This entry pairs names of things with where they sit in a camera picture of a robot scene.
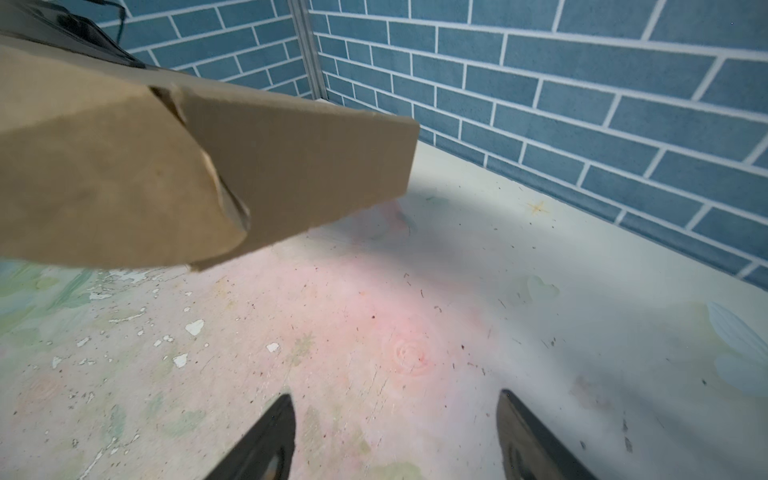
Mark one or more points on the brown cardboard paper box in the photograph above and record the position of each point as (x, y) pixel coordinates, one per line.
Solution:
(108, 166)

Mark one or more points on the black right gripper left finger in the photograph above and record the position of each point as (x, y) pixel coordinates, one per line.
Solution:
(266, 450)

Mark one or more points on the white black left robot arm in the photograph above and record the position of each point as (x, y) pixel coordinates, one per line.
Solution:
(53, 25)

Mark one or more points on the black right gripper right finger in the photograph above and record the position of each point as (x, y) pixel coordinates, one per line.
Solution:
(529, 449)

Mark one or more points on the aluminium left corner post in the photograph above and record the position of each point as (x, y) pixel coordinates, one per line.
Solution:
(301, 19)

